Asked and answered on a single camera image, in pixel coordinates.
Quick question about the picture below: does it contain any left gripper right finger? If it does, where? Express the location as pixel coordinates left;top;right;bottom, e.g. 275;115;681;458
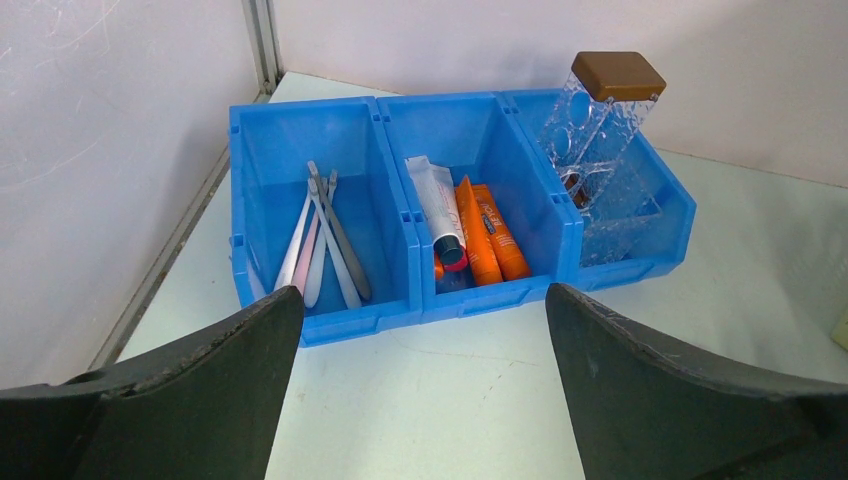
545;283;847;479

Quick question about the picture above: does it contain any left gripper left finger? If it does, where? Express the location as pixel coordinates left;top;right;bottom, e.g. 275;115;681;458
1;287;304;479

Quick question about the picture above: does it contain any pink toothbrush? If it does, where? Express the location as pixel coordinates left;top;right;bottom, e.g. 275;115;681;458
292;193;321;295

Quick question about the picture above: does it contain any pale white toothbrush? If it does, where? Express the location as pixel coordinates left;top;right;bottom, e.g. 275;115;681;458
302;170;339;310

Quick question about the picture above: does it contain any light grey toothbrush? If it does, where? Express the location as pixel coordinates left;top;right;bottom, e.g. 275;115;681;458
305;178;362;309

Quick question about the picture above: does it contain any orange Beyou toothpaste tube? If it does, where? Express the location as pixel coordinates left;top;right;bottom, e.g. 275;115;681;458
472;184;532;281

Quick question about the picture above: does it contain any white toothpaste tube red cap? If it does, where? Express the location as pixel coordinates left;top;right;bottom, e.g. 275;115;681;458
430;165;468;272

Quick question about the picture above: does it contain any white toothpaste tube dark cap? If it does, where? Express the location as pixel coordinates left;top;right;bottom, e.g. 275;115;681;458
405;155;443;253

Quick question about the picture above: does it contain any small orange tube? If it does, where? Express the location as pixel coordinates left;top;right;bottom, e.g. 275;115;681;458
433;253;445;282

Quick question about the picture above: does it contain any blue three-compartment bin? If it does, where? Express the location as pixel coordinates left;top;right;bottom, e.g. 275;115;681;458
229;89;696;347

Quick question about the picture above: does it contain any clear holder with brown lid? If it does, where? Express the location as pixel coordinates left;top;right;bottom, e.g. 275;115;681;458
538;51;666;267

